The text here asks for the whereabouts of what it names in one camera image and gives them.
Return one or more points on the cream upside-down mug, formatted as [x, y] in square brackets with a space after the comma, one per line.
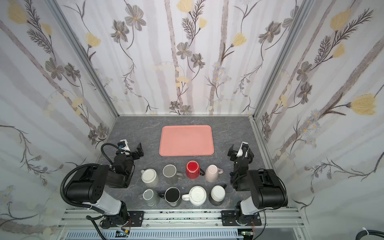
[150, 177]

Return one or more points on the dark mug white base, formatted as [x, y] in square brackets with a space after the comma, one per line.
[217, 195]

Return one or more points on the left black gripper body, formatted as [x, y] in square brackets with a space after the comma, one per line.
[133, 152]

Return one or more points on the grey upright mug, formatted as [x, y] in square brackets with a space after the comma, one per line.
[171, 174]

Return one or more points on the small grey mug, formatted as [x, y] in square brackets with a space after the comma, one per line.
[150, 197]

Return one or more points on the white perforated cable duct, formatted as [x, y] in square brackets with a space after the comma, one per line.
[176, 234]

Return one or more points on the pink rectangular tray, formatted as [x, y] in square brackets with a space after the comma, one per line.
[180, 141]

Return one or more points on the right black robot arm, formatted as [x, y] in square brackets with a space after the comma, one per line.
[266, 188]

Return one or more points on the aluminium mounting rail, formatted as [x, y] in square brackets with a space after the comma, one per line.
[213, 219]

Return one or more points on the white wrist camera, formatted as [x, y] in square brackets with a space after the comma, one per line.
[123, 145]
[243, 151]

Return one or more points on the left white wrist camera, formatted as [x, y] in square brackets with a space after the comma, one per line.
[123, 145]

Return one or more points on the pale pink mug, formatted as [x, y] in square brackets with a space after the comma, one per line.
[212, 173]

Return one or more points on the white ribbed upside-down mug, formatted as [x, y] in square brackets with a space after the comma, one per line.
[196, 196]

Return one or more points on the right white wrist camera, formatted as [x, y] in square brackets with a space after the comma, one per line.
[243, 151]

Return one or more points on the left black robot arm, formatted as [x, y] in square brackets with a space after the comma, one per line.
[84, 187]

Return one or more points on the red mug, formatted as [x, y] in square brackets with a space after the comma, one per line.
[193, 170]

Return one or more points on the black interior steel mug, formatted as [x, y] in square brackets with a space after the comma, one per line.
[172, 196]

